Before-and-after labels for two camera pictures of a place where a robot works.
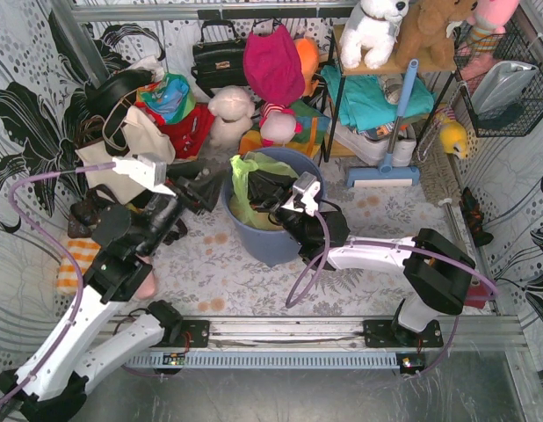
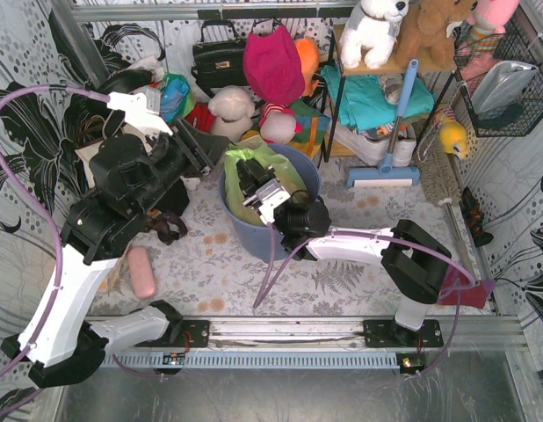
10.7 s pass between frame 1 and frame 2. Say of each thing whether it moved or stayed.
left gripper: moved
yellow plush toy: stayed
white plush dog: stayed
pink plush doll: stayed
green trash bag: moved
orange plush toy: stayed
